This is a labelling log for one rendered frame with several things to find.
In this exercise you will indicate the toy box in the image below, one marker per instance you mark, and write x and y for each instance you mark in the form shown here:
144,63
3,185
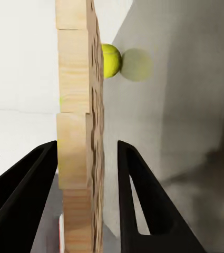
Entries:
47,239

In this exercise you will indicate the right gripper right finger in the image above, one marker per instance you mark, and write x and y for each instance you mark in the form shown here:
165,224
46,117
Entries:
169,232

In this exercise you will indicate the jigsaw puzzle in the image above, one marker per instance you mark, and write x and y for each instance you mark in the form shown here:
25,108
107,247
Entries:
80,125

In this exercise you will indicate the desk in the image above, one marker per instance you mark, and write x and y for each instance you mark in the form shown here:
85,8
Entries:
167,100

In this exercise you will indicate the swivel chair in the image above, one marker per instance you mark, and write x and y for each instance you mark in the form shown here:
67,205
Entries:
110,242

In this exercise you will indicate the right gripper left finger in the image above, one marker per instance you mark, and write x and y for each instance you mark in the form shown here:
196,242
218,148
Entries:
24,190

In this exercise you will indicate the tennis ball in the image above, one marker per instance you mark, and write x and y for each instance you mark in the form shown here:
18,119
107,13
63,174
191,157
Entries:
112,60

